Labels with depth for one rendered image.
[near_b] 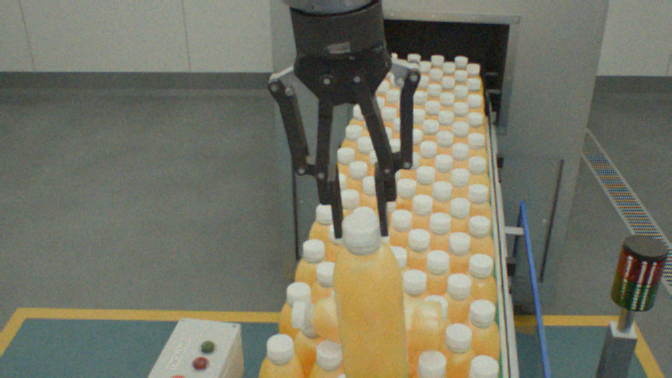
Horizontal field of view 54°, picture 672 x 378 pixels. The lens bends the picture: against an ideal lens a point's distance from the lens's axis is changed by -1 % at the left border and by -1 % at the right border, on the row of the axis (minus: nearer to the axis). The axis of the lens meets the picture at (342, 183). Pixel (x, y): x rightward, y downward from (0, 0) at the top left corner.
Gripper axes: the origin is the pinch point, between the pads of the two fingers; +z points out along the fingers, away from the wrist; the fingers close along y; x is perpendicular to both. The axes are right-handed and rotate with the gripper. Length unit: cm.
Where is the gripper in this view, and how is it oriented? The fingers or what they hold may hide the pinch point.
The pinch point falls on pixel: (359, 202)
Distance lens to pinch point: 65.5
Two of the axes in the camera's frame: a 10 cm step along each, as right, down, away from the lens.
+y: 9.9, -0.5, -1.2
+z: 1.1, 8.3, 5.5
